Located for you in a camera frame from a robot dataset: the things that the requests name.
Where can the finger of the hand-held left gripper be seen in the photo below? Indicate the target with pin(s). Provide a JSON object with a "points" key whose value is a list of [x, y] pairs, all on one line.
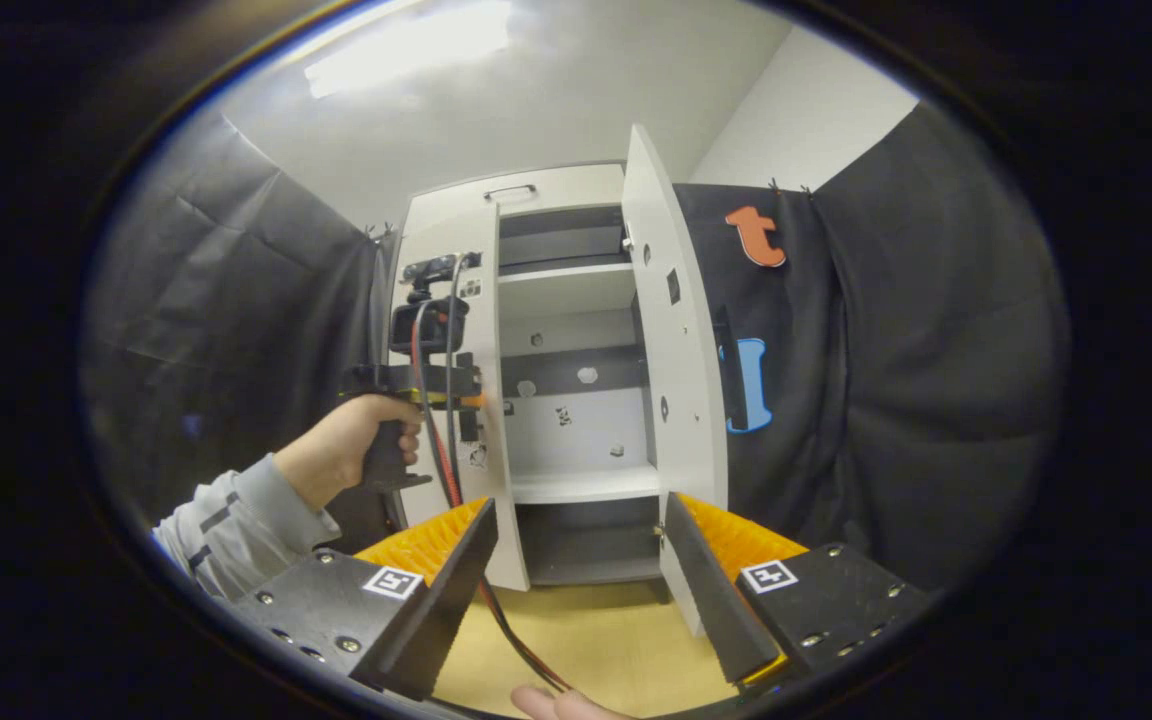
{"points": [[473, 401]]}

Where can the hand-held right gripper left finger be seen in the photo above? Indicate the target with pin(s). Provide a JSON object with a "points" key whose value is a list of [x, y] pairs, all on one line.
{"points": [[451, 600]]}

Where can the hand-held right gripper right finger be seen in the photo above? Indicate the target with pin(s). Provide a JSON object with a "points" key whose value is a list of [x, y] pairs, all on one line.
{"points": [[711, 600]]}

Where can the beige cabinet door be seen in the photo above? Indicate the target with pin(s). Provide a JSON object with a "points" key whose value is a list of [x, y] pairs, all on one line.
{"points": [[686, 350], [436, 230]]}

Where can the beige double-door shoe cabinet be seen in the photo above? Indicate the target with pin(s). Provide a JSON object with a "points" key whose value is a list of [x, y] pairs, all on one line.
{"points": [[556, 190]]}

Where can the black backdrop cloth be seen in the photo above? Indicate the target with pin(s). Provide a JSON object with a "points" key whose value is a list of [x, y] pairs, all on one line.
{"points": [[886, 350]]}

